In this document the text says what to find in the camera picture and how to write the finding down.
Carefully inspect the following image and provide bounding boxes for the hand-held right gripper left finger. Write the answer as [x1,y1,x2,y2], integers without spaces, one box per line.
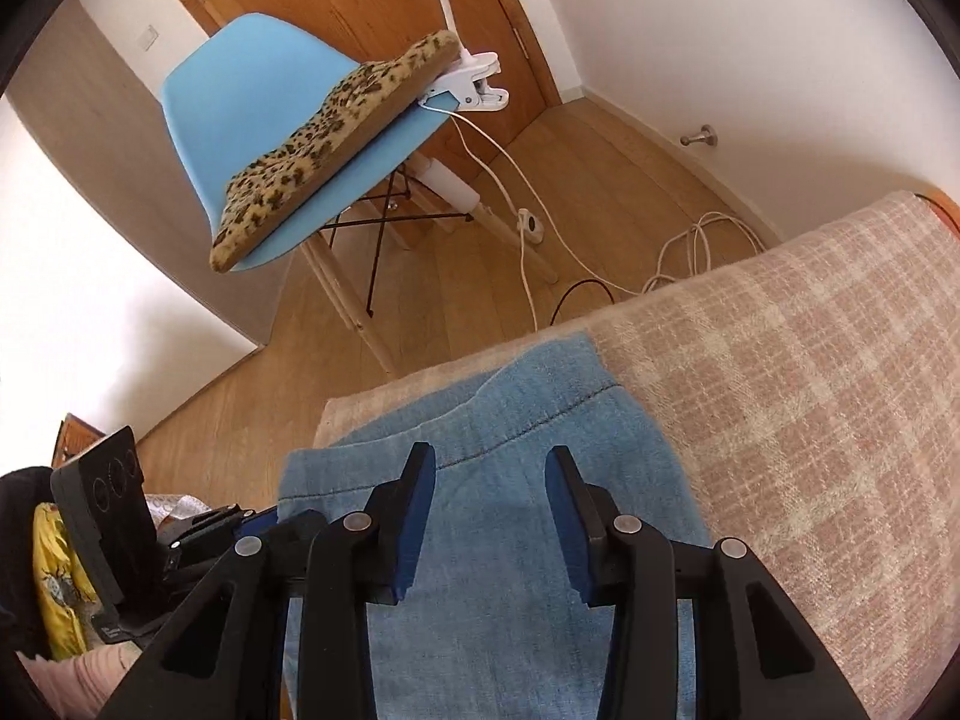
[97,441,437,720]

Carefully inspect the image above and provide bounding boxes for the white lamp cable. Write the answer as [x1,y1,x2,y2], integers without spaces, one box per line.
[420,101,770,335]

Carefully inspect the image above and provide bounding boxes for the white clamp lamp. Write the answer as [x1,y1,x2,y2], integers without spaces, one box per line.
[416,0,511,112]

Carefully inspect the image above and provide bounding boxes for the black cable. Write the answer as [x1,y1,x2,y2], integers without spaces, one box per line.
[553,281,623,327]

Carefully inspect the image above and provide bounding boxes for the blue denim pants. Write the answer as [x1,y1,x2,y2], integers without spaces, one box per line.
[276,336,713,720]

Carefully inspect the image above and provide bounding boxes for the pink checked blanket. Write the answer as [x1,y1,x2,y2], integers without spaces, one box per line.
[311,191,960,720]

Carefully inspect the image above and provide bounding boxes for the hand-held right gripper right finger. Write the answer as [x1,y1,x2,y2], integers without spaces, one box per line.
[544,446,875,720]

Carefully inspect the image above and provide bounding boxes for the leopard print seat cushion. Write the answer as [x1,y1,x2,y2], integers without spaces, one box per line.
[208,30,462,272]

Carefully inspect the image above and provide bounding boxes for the yellow patterned cloth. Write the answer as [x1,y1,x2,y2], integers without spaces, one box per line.
[31,502,102,661]

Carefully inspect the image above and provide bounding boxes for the white patterned cloth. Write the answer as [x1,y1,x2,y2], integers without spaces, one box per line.
[142,493,211,530]

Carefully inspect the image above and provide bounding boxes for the brown wooden furniture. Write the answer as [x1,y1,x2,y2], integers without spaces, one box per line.
[49,412,106,470]

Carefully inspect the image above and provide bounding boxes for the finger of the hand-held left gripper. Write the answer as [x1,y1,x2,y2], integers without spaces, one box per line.
[161,506,280,578]

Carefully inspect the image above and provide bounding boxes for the light blue shell chair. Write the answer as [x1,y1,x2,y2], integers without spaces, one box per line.
[159,13,560,380]

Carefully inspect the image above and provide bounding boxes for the pink cloth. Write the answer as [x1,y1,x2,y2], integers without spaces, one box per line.
[19,645,143,720]

